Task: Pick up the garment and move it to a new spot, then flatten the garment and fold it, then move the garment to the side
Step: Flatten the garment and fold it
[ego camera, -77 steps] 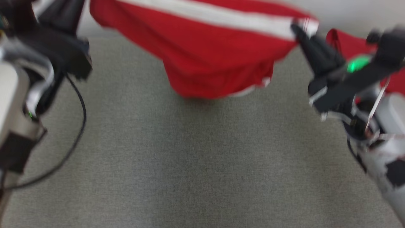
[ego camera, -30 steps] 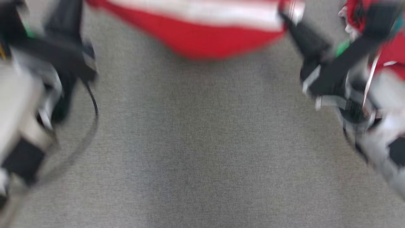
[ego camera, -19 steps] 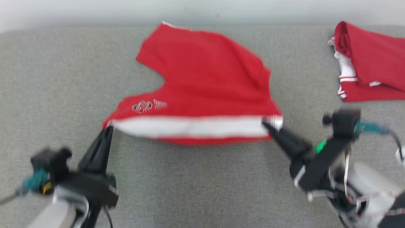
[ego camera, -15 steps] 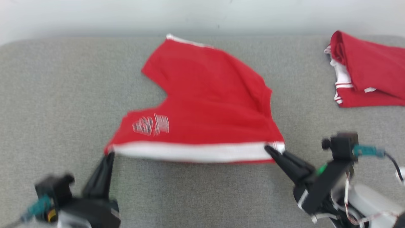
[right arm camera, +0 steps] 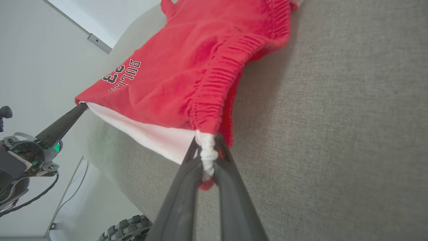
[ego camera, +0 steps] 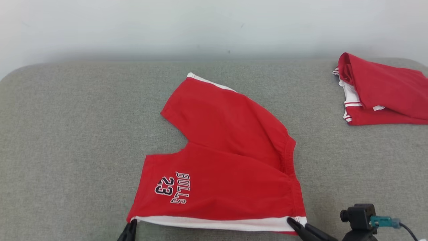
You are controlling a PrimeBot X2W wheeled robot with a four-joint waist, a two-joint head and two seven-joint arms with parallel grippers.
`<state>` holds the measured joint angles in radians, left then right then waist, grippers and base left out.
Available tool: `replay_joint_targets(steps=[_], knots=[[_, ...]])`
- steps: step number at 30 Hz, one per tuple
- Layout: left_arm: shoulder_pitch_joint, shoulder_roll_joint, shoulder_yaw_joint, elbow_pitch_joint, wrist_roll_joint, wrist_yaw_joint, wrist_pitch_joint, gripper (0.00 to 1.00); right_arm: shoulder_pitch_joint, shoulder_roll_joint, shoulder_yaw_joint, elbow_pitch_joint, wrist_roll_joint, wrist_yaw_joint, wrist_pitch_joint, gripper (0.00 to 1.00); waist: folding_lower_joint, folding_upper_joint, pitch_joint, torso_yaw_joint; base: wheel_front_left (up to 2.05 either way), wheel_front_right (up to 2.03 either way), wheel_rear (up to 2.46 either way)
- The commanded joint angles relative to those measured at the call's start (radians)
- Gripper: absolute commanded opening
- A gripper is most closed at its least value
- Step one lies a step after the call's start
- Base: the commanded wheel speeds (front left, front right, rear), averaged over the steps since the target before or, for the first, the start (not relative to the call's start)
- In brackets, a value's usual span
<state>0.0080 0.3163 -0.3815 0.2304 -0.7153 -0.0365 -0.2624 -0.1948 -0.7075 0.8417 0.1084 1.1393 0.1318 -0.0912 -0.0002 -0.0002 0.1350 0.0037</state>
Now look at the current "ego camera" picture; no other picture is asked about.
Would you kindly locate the red shorts with white stripe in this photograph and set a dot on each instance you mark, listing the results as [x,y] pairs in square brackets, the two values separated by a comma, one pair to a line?
[220,160]

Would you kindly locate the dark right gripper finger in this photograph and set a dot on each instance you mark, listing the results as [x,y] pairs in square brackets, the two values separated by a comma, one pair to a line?
[322,236]
[301,229]

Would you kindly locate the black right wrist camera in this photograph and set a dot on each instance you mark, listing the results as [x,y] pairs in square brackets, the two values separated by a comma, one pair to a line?
[359,216]

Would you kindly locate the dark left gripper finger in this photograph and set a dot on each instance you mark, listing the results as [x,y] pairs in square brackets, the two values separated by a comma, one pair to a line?
[132,229]
[123,237]

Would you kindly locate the red jersey with white sleeves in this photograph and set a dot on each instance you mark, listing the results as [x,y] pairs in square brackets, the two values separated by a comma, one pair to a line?
[388,87]

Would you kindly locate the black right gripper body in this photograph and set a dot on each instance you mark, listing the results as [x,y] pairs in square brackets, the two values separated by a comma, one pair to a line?
[361,236]

